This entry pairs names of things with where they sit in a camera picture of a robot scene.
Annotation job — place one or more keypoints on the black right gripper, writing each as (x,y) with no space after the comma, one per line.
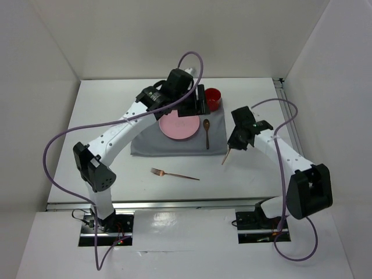
(232,143)

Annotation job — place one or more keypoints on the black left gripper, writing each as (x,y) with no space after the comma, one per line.
(202,106)

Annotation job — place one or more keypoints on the brown wooden spoon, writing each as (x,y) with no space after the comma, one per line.
(206,125)

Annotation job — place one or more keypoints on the red mug black handle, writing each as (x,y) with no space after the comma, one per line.
(213,98)

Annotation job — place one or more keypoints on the copper knife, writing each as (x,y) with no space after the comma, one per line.
(226,155)

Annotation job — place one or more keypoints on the pink plate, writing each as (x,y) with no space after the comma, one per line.
(179,128)

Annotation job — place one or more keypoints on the grey cloth placemat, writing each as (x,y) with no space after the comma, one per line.
(153,143)

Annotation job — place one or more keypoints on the copper fork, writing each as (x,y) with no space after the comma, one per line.
(162,173)

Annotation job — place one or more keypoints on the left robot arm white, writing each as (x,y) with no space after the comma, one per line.
(178,92)

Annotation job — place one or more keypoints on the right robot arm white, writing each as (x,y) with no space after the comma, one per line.
(306,186)

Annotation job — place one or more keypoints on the aluminium rail right side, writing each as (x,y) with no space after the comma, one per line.
(293,130)

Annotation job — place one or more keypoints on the aluminium rail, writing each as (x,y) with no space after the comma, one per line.
(293,130)
(164,205)

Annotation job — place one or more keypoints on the aluminium rail front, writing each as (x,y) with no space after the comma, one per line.
(164,205)

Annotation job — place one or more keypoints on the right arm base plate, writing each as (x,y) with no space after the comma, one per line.
(256,228)

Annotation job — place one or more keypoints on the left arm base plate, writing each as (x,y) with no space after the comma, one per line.
(120,230)

